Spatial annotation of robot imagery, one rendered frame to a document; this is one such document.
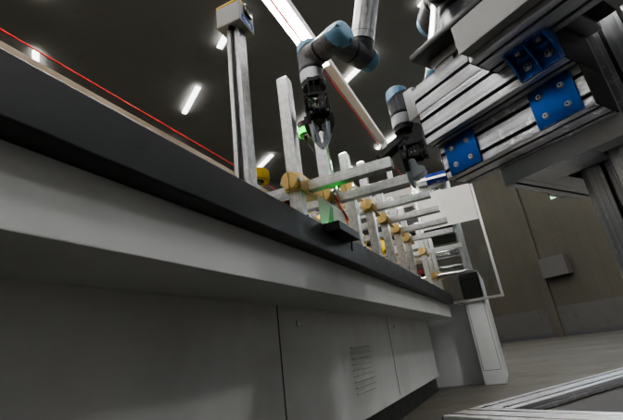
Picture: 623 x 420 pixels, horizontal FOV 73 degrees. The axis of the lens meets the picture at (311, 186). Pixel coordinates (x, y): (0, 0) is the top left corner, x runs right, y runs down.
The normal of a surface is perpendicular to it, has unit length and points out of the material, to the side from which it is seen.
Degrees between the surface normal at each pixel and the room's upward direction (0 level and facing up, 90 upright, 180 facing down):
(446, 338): 90
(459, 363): 90
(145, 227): 90
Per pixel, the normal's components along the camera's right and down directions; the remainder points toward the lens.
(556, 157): -0.85, -0.10
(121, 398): 0.90, -0.26
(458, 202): -0.42, -0.29
